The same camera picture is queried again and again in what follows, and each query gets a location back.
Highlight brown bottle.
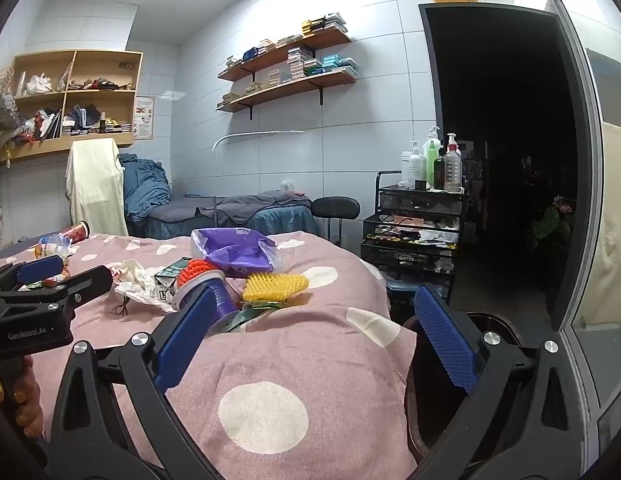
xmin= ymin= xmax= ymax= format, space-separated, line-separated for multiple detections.
xmin=433 ymin=147 xmax=447 ymax=191

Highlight blue storage box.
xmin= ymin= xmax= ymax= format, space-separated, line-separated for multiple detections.
xmin=385 ymin=280 xmax=451 ymax=307

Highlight dark brown trash bin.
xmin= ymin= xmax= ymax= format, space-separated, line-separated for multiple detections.
xmin=403 ymin=310 xmax=521 ymax=466

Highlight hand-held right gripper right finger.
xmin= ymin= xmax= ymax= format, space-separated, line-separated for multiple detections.
xmin=413 ymin=284 xmax=599 ymax=480

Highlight purple tissue pack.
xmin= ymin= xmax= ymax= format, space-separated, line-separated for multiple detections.
xmin=190 ymin=227 xmax=282 ymax=281

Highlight wooden wall shelves with boxes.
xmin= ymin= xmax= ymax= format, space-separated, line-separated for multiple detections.
xmin=218 ymin=47 xmax=360 ymax=108

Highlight orange foam fruit net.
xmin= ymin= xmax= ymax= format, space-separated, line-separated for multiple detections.
xmin=178 ymin=258 xmax=212 ymax=292

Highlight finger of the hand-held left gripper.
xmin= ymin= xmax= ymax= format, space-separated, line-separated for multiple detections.
xmin=0 ymin=266 xmax=114 ymax=318
xmin=0 ymin=255 xmax=66 ymax=292

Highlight red green snack wrapper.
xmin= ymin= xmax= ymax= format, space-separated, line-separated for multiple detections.
xmin=20 ymin=265 xmax=72 ymax=292

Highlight potted plant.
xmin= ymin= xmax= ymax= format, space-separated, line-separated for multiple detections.
xmin=533 ymin=195 xmax=576 ymax=256

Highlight clear plastic bottle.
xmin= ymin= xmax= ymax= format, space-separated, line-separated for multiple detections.
xmin=39 ymin=232 xmax=74 ymax=252

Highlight red paper cup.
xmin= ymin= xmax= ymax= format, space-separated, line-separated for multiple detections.
xmin=60 ymin=220 xmax=92 ymax=246

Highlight cream towel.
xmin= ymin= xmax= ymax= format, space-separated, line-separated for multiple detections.
xmin=65 ymin=138 xmax=128 ymax=237

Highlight white crumpled paper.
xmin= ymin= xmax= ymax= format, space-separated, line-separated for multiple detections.
xmin=113 ymin=259 xmax=176 ymax=313

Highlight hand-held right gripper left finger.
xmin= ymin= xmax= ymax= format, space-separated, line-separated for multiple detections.
xmin=49 ymin=286 xmax=226 ymax=480

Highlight glass sliding door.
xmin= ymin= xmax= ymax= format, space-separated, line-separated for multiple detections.
xmin=528 ymin=0 xmax=621 ymax=461

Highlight blue cloth pile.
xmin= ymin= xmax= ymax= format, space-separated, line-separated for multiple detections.
xmin=119 ymin=154 xmax=172 ymax=223

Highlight row of small boxes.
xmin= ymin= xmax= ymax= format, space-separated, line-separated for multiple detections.
xmin=225 ymin=11 xmax=349 ymax=68

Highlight white pump bottle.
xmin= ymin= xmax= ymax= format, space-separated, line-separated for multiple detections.
xmin=401 ymin=140 xmax=427 ymax=190

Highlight black mesh drawer cart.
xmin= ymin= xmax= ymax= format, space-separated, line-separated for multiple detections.
xmin=361 ymin=170 xmax=466 ymax=291

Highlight black round stool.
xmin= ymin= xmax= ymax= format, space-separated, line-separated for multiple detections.
xmin=310 ymin=196 xmax=361 ymax=248

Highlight wooden wall shelf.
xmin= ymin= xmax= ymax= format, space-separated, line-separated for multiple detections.
xmin=218 ymin=25 xmax=352 ymax=81
xmin=216 ymin=67 xmax=357 ymax=121

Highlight pink polka-dot blanket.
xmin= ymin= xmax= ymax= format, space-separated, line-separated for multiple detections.
xmin=0 ymin=230 xmax=421 ymax=480

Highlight grey blanket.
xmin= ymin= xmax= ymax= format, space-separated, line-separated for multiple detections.
xmin=148 ymin=191 xmax=311 ymax=226

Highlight yellow bristle brush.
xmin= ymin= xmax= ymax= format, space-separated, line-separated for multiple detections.
xmin=242 ymin=272 xmax=310 ymax=306

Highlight person's left hand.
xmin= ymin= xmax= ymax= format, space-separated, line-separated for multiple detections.
xmin=10 ymin=355 xmax=45 ymax=441

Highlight wall poster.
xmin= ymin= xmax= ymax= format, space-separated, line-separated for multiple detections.
xmin=134 ymin=95 xmax=155 ymax=141

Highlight green pump bottle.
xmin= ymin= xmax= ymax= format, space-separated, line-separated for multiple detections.
xmin=423 ymin=127 xmax=442 ymax=188

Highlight dark door frame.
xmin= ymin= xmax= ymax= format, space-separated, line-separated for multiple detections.
xmin=418 ymin=2 xmax=580 ymax=331

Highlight green white carton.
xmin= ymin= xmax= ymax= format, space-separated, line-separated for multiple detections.
xmin=154 ymin=256 xmax=194 ymax=306

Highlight blue-covered massage bed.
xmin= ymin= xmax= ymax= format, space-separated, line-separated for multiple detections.
xmin=124 ymin=190 xmax=316 ymax=241

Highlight wooden wall cabinet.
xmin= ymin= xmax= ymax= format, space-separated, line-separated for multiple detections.
xmin=0 ymin=50 xmax=144 ymax=165

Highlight blue paper cup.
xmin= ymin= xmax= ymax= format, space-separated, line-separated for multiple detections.
xmin=171 ymin=270 xmax=241 ymax=336

